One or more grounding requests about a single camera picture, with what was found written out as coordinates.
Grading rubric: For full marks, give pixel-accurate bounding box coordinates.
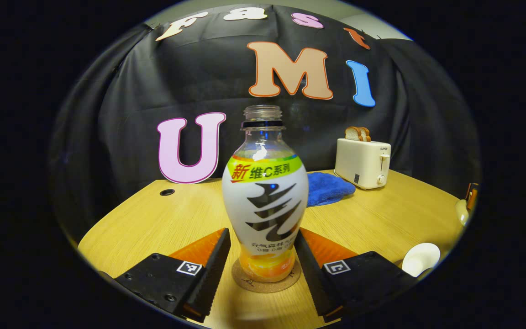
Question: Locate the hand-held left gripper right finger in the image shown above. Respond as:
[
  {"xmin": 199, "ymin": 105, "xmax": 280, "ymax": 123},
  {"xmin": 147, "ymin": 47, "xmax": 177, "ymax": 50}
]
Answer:
[{"xmin": 294, "ymin": 227, "xmax": 416, "ymax": 323}]

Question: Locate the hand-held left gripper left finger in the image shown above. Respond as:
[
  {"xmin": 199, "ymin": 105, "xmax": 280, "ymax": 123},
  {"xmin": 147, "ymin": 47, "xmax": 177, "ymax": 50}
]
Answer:
[{"xmin": 115, "ymin": 228, "xmax": 231, "ymax": 323}]

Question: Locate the round cork coaster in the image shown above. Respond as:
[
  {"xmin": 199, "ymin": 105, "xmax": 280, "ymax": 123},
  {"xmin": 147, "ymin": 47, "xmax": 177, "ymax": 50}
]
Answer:
[{"xmin": 231, "ymin": 258, "xmax": 301, "ymax": 293}]

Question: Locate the yellow ceramic teacup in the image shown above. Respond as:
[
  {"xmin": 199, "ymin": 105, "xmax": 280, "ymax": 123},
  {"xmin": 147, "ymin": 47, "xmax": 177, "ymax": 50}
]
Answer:
[{"xmin": 402, "ymin": 243, "xmax": 441, "ymax": 277}]

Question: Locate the white label plastic water bottle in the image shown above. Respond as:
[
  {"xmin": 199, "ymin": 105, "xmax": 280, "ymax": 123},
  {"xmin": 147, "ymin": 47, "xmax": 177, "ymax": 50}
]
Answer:
[{"xmin": 222, "ymin": 105, "xmax": 309, "ymax": 282}]

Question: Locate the blue folded towel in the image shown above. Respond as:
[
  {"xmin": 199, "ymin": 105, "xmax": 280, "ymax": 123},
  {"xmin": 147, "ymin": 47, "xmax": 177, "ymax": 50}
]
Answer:
[{"xmin": 306, "ymin": 171, "xmax": 356, "ymax": 207}]

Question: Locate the white toaster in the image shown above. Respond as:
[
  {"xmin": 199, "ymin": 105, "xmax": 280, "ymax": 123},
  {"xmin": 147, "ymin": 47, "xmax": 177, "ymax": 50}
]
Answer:
[{"xmin": 334, "ymin": 138, "xmax": 392, "ymax": 190}]

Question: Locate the black backdrop cloth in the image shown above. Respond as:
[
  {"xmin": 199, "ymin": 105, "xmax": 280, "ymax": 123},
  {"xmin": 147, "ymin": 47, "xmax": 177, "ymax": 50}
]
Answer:
[{"xmin": 48, "ymin": 5, "xmax": 480, "ymax": 238}]

